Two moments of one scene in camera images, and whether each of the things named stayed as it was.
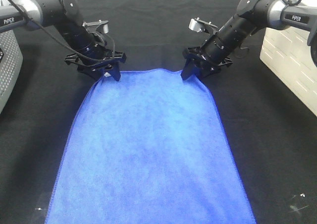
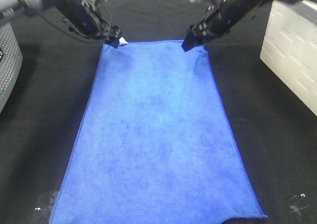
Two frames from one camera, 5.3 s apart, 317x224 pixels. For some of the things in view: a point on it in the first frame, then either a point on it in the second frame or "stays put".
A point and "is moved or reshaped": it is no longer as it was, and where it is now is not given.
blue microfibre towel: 148,149 is moved or reshaped
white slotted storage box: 287,52 stays put
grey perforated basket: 11,65 stays put
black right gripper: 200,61 to 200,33
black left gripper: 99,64 to 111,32
